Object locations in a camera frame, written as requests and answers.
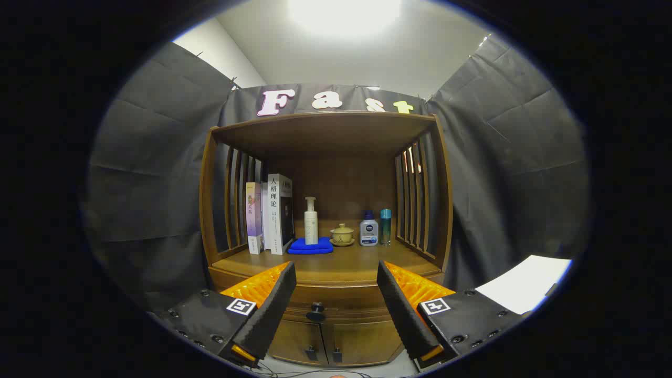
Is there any purple book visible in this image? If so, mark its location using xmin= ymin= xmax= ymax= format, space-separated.
xmin=245 ymin=182 xmax=263 ymax=255

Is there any blue folded cloth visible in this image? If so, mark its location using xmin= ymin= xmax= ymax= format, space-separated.
xmin=287 ymin=237 xmax=334 ymax=255

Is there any yellow lidded teacup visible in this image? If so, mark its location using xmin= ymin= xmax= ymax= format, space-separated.
xmin=329 ymin=223 xmax=355 ymax=247

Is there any thin white book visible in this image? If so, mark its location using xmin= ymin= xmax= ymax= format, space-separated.
xmin=261 ymin=182 xmax=271 ymax=251

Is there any brown wooden countertop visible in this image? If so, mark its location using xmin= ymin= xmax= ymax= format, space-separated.
xmin=211 ymin=218 xmax=443 ymax=288

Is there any white pump bottle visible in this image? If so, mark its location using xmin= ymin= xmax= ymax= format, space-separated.
xmin=304 ymin=196 xmax=319 ymax=245

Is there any brown wooden drawer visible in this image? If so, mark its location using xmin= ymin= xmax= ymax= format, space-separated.
xmin=282 ymin=286 xmax=395 ymax=323

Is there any brown wooden cabinet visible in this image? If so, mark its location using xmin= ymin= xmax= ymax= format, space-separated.
xmin=199 ymin=111 xmax=453 ymax=368

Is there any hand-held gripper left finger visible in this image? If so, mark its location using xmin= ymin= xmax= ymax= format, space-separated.
xmin=157 ymin=261 xmax=297 ymax=368

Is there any thick white book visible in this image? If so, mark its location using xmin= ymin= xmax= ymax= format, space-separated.
xmin=267 ymin=173 xmax=295 ymax=256

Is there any white blue-capped cleanser bottle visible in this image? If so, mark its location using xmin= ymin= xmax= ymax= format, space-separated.
xmin=360 ymin=211 xmax=379 ymax=247

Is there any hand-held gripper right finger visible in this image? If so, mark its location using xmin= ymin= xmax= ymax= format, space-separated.
xmin=376 ymin=260 xmax=531 ymax=371

